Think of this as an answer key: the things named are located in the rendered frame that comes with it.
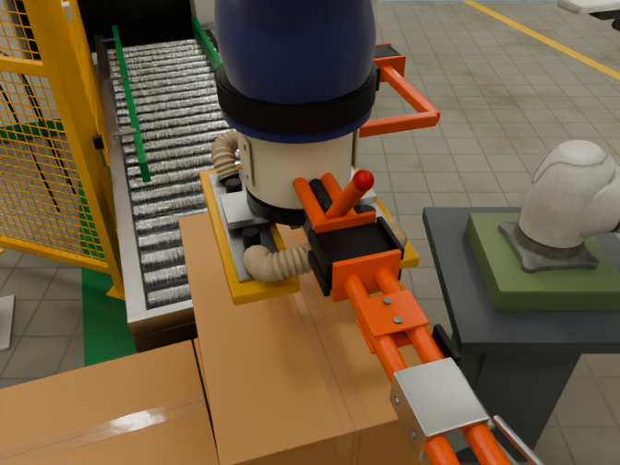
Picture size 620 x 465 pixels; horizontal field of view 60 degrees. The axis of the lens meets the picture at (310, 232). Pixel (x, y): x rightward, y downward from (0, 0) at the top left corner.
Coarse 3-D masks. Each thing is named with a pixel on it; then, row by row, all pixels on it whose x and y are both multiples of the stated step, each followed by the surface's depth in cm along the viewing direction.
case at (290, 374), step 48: (192, 240) 113; (288, 240) 113; (192, 288) 102; (240, 336) 93; (288, 336) 93; (336, 336) 93; (240, 384) 86; (288, 384) 86; (336, 384) 86; (384, 384) 86; (240, 432) 79; (288, 432) 79; (336, 432) 79; (384, 432) 82
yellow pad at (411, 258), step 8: (352, 168) 101; (376, 200) 93; (360, 208) 86; (368, 208) 86; (376, 208) 90; (384, 208) 91; (376, 216) 89; (384, 216) 89; (408, 248) 83; (408, 256) 82; (416, 256) 82; (400, 264) 81; (408, 264) 82; (416, 264) 82
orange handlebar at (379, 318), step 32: (416, 96) 97; (384, 128) 90; (416, 128) 92; (352, 288) 60; (384, 288) 60; (384, 320) 55; (416, 320) 55; (384, 352) 53; (448, 448) 45; (480, 448) 45
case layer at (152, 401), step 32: (160, 352) 140; (192, 352) 140; (32, 384) 133; (64, 384) 133; (96, 384) 133; (128, 384) 133; (160, 384) 133; (192, 384) 133; (0, 416) 126; (32, 416) 126; (64, 416) 126; (96, 416) 126; (128, 416) 126; (160, 416) 126; (192, 416) 126; (0, 448) 120; (32, 448) 120; (64, 448) 120; (96, 448) 120; (128, 448) 120; (160, 448) 120; (192, 448) 120
